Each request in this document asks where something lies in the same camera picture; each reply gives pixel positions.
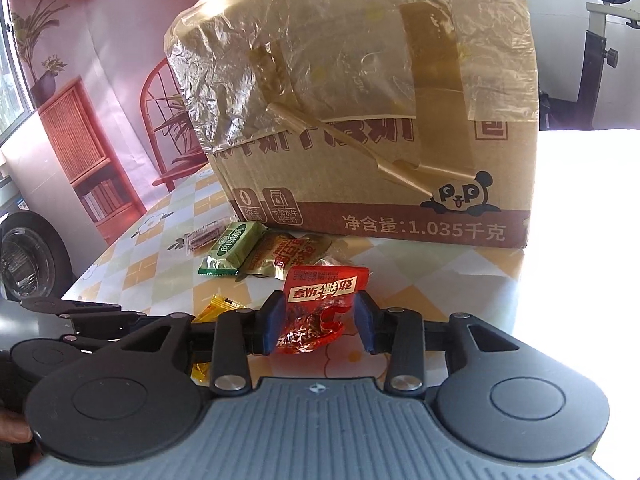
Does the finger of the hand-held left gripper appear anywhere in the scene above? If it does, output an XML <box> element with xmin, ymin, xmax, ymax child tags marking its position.
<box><xmin>59</xmin><ymin>314</ymin><xmax>172</xmax><ymax>352</ymax></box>
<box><xmin>20</xmin><ymin>296</ymin><xmax>147</xmax><ymax>321</ymax></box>

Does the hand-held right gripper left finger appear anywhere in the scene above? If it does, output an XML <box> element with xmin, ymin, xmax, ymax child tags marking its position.
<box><xmin>119</xmin><ymin>291</ymin><xmax>289</xmax><ymax>394</ymax></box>

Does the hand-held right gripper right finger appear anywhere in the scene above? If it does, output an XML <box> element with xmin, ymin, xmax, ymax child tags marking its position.
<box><xmin>351</xmin><ymin>291</ymin><xmax>524</xmax><ymax>392</ymax></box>

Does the yellow snack packet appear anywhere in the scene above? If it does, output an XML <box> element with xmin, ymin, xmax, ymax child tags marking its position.
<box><xmin>190</xmin><ymin>294</ymin><xmax>249</xmax><ymax>386</ymax></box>

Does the red snack packet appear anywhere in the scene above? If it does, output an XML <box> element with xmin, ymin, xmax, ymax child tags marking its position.
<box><xmin>272</xmin><ymin>266</ymin><xmax>371</xmax><ymax>357</ymax></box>

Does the brown cardboard box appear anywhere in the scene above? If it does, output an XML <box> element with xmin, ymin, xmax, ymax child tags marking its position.
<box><xmin>165</xmin><ymin>0</ymin><xmax>541</xmax><ymax>251</ymax></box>

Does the person's left hand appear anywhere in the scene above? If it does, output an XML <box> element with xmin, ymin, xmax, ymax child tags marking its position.
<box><xmin>0</xmin><ymin>406</ymin><xmax>34</xmax><ymax>445</ymax></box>

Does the dark round object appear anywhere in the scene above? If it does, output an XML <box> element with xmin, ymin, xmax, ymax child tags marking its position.
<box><xmin>0</xmin><ymin>210</ymin><xmax>76</xmax><ymax>303</ymax></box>

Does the golden brown snack packet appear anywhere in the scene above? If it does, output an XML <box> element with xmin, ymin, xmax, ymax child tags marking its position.
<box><xmin>237</xmin><ymin>232</ymin><xmax>333</xmax><ymax>281</ymax></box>

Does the green snack packet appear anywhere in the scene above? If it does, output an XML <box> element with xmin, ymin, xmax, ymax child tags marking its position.
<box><xmin>198</xmin><ymin>221</ymin><xmax>269</xmax><ymax>277</ymax></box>

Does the checkered flower tablecloth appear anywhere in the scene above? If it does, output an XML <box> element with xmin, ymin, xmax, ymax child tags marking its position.
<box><xmin>62</xmin><ymin>167</ymin><xmax>526</xmax><ymax>393</ymax></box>

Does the clear brown candy packet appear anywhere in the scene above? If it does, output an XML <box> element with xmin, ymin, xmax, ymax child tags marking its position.
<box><xmin>185</xmin><ymin>220</ymin><xmax>236</xmax><ymax>253</ymax></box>

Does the printed room backdrop cloth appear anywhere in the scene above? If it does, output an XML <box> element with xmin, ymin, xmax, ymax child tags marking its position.
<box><xmin>10</xmin><ymin>0</ymin><xmax>261</xmax><ymax>248</ymax></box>

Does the translucent dotted plastic liner bag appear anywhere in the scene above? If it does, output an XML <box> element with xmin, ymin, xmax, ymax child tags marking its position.
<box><xmin>165</xmin><ymin>0</ymin><xmax>540</xmax><ymax>196</ymax></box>

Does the black exercise bike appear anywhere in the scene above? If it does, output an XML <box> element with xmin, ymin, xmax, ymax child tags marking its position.
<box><xmin>517</xmin><ymin>0</ymin><xmax>640</xmax><ymax>131</ymax></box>

